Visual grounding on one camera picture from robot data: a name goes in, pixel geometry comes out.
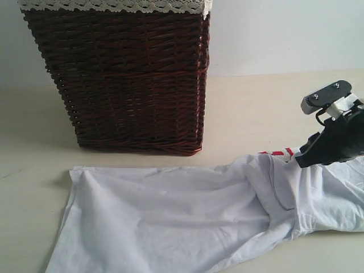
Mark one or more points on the black and silver right gripper body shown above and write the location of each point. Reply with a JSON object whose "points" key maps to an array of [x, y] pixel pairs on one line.
{"points": [[342, 136]]}

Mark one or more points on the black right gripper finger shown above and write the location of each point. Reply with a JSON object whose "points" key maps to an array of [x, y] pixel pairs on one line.
{"points": [[313, 157]]}

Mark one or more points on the white t-shirt with red logo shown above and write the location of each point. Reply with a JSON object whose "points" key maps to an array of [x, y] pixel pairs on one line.
{"points": [[201, 219]]}

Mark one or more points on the cream lace basket liner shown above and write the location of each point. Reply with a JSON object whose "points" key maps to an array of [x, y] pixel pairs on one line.
{"points": [[202, 7]]}

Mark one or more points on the dark brown wicker basket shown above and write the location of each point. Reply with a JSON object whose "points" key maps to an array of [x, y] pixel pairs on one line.
{"points": [[130, 82]]}

